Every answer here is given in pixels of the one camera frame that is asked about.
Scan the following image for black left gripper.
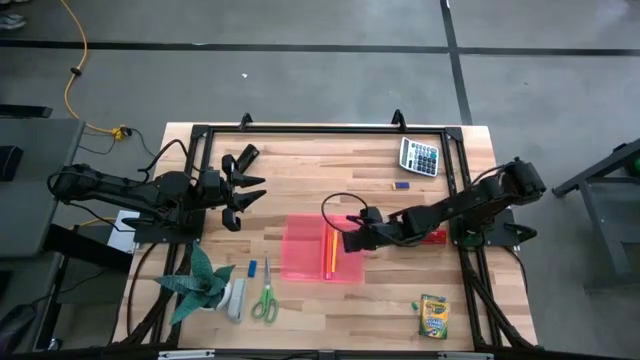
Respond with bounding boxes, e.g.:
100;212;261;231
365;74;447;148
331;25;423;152
202;143;268;232

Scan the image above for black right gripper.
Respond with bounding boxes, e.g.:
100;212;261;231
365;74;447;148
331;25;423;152
342;213;410;254

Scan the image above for red pencil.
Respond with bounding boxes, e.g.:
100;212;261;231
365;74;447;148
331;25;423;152
324;229;334;281

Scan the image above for pink translucent plastic box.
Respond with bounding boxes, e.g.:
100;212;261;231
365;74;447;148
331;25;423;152
279;213;366;284

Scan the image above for green handled scissors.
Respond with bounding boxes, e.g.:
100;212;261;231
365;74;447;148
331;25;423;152
249;255;280;325

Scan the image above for yellow green crayon box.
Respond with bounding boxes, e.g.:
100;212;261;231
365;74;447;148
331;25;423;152
418;293;451;341

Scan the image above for red marker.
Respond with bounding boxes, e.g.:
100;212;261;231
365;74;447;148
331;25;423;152
422;228;449;246

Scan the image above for green plant in white pot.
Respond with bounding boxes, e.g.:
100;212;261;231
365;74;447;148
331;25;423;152
153;241;236;326

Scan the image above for white desk calculator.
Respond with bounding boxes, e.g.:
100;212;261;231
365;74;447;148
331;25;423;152
398;136;440;178

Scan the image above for white stapler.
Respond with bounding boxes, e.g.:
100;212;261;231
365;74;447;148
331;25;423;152
227;277;249;324

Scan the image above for white paper sheet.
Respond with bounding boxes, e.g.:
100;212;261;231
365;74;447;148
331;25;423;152
107;209;142;255

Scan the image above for grey side table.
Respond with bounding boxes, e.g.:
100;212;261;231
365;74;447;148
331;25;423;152
0;117;86;259

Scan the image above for black box device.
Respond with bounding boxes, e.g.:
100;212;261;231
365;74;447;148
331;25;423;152
0;144;25;183

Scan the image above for grey metal stand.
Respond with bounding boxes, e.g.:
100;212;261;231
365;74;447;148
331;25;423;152
552;138;640;292

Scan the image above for person's shoe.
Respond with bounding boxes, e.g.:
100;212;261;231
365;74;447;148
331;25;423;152
0;13;27;32

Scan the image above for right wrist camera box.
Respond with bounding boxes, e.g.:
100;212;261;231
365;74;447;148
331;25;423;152
360;206;384;226

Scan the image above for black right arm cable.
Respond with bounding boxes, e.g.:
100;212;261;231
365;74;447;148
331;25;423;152
321;192;371;235

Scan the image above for black aluminium table frame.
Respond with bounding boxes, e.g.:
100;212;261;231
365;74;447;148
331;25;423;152
113;108;539;360

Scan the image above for yellow extension cable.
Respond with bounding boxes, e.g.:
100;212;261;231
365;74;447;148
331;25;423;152
58;0;127;140

